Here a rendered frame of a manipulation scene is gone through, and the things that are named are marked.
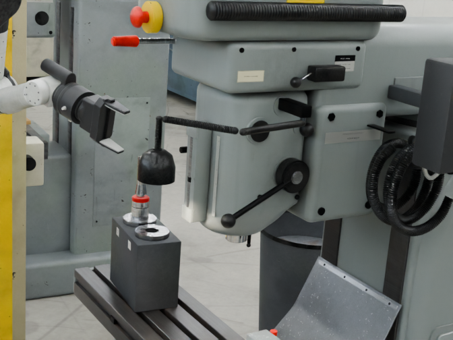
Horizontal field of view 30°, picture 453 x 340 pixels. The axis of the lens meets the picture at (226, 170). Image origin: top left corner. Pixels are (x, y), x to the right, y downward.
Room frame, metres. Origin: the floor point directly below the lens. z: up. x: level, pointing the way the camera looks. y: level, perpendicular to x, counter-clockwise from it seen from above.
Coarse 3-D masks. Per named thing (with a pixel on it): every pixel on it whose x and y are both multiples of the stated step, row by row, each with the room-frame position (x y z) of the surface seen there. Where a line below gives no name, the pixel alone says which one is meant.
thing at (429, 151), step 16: (432, 64) 1.55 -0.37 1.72; (448, 64) 1.52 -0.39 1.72; (432, 80) 1.55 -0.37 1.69; (448, 80) 1.52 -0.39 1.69; (432, 96) 1.54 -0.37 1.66; (448, 96) 1.51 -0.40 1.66; (432, 112) 1.54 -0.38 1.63; (448, 112) 1.51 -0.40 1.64; (432, 128) 1.53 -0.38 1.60; (448, 128) 1.51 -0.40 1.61; (416, 144) 1.57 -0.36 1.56; (432, 144) 1.53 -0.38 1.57; (448, 144) 1.51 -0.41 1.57; (416, 160) 1.56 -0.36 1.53; (432, 160) 1.53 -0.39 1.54; (448, 160) 1.52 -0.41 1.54
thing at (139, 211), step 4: (132, 204) 2.11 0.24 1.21; (136, 204) 2.10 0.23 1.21; (140, 204) 2.10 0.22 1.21; (144, 204) 2.11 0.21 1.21; (148, 204) 2.12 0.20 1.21; (132, 208) 2.11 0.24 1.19; (136, 208) 2.10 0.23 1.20; (140, 208) 2.10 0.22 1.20; (144, 208) 2.11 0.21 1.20; (148, 208) 2.12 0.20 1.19; (132, 212) 2.11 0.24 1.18; (136, 212) 2.10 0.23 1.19; (140, 212) 2.10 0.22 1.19; (144, 212) 2.11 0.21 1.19; (148, 212) 2.12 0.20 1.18; (132, 216) 2.11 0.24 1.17; (136, 216) 2.10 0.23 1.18; (140, 216) 2.10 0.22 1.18; (144, 216) 2.11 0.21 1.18; (140, 220) 2.10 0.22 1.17
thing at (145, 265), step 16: (112, 224) 2.15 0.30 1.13; (128, 224) 2.09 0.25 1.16; (144, 224) 2.08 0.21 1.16; (160, 224) 2.12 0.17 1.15; (112, 240) 2.14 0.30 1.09; (128, 240) 2.02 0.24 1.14; (144, 240) 1.99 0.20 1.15; (160, 240) 2.00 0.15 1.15; (176, 240) 2.01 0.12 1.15; (112, 256) 2.14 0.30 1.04; (128, 256) 2.02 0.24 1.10; (144, 256) 1.96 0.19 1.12; (160, 256) 1.98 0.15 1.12; (176, 256) 2.00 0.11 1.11; (112, 272) 2.13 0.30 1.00; (128, 272) 2.01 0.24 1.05; (144, 272) 1.96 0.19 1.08; (160, 272) 1.98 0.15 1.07; (176, 272) 2.00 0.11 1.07; (128, 288) 2.01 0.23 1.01; (144, 288) 1.97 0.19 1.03; (160, 288) 1.99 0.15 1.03; (176, 288) 2.00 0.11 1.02; (144, 304) 1.97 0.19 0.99; (160, 304) 1.99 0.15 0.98; (176, 304) 2.01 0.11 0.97
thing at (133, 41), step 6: (114, 36) 1.66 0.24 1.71; (120, 36) 1.66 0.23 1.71; (126, 36) 1.67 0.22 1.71; (132, 36) 1.67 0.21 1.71; (114, 42) 1.65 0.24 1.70; (120, 42) 1.66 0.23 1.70; (126, 42) 1.66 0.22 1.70; (132, 42) 1.67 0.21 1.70; (138, 42) 1.68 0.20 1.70; (144, 42) 1.69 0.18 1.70; (150, 42) 1.70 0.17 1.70; (156, 42) 1.70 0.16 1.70; (162, 42) 1.71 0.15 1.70; (168, 42) 1.72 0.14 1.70; (174, 42) 1.73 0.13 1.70
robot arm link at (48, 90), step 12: (48, 60) 2.07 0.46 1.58; (48, 72) 2.05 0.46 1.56; (60, 72) 2.03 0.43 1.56; (36, 84) 2.01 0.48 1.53; (48, 84) 2.03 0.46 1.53; (60, 84) 2.04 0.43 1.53; (72, 84) 2.02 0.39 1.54; (36, 96) 2.02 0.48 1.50; (48, 96) 2.03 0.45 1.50; (60, 96) 2.00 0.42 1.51
